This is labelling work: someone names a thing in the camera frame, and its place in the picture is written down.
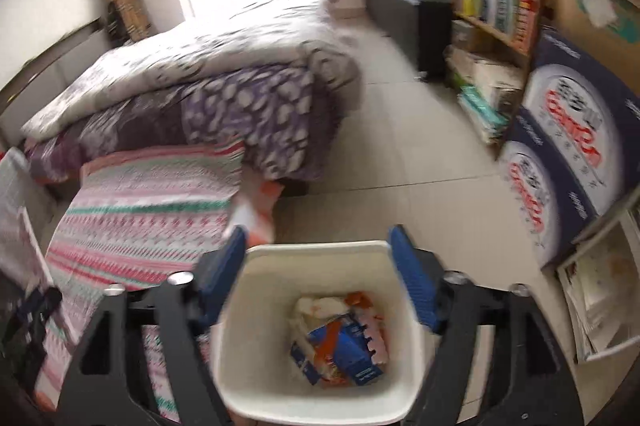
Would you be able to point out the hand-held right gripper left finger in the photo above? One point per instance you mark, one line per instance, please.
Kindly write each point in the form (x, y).
(230, 266)

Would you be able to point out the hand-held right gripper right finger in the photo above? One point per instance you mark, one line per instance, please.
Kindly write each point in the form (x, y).
(410, 276)

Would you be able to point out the white plastic trash bin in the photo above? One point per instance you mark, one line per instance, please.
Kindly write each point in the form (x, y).
(265, 306)

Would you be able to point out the blue and white carton box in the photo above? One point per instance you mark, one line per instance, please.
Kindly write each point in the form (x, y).
(352, 351)

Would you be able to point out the white tissue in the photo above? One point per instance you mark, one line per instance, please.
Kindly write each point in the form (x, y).
(320, 311)

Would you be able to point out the blue foil packet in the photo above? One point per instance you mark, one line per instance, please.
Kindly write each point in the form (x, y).
(302, 363)

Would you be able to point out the orange white wrapper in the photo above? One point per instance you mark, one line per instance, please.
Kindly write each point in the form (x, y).
(262, 206)

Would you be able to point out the striped patterned mat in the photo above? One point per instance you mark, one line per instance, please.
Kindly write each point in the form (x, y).
(140, 216)

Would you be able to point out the grey checked cloth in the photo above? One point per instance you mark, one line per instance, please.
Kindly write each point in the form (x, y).
(20, 216)

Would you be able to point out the blue printed carton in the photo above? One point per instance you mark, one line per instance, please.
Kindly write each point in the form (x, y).
(540, 201)
(575, 106)

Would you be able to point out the purple patterned bed sheet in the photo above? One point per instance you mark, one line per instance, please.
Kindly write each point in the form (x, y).
(240, 116)

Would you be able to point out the white box of papers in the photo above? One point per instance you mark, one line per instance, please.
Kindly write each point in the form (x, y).
(600, 286)

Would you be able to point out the pile of books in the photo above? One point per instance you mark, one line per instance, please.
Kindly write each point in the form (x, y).
(485, 96)

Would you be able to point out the white patterned quilt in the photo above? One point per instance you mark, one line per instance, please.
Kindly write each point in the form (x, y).
(200, 46)

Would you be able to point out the black storage bench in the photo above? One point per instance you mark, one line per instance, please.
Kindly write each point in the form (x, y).
(415, 26)

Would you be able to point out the wooden bookshelf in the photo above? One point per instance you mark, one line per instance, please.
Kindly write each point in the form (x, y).
(500, 36)

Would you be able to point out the grey wooden bed headboard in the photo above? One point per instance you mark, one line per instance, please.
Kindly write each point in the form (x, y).
(50, 56)

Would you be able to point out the row of upright books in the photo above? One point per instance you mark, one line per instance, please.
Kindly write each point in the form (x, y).
(495, 1)

